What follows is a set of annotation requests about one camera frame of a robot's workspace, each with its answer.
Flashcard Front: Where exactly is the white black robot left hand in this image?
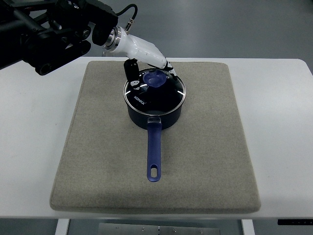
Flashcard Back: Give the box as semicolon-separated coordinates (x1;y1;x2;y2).
105;26;177;90

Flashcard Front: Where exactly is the glass pot lid blue knob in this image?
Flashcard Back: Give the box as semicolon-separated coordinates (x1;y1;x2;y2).
124;68;186;116

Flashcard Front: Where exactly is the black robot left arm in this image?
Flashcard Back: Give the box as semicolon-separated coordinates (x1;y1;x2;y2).
0;0;138;75

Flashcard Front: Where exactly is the beige fabric mat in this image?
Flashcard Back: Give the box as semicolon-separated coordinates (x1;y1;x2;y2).
50;61;261;214

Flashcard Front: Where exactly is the white left table leg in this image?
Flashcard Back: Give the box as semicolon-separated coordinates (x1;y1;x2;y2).
55;219;70;235

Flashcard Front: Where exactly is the white table leg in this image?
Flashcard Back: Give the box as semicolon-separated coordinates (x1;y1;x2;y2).
55;219;70;235
241;219;255;235

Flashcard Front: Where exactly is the white right table leg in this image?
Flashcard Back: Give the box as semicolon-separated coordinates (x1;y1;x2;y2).
241;219;255;235

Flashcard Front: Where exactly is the black table control panel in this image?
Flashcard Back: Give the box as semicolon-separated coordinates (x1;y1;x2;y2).
277;219;313;226

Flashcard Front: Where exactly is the dark blue saucepan blue handle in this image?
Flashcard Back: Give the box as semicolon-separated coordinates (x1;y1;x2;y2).
127;104;182;182

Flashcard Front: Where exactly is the grey metal base plate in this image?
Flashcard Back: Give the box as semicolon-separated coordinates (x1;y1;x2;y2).
98;223;221;235

